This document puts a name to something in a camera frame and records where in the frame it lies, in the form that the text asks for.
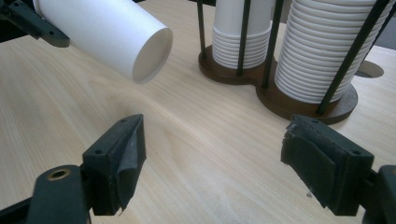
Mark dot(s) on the stack of white paper cups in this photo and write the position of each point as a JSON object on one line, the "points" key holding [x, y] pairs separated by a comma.
{"points": [[225, 31]]}

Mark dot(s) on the right white cup stack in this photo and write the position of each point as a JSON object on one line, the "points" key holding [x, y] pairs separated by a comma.
{"points": [[311, 56]]}

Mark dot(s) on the dark wooden cup holder rack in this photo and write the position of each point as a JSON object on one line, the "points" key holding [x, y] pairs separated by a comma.
{"points": [[280, 104]]}

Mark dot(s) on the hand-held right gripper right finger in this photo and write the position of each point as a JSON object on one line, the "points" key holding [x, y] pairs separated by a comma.
{"points": [[336, 168]]}

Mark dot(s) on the single white paper cup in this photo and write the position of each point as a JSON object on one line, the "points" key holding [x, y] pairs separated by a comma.
{"points": [[102, 34]]}

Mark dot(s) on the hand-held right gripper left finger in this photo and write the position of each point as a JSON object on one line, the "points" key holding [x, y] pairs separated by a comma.
{"points": [[109, 168]]}

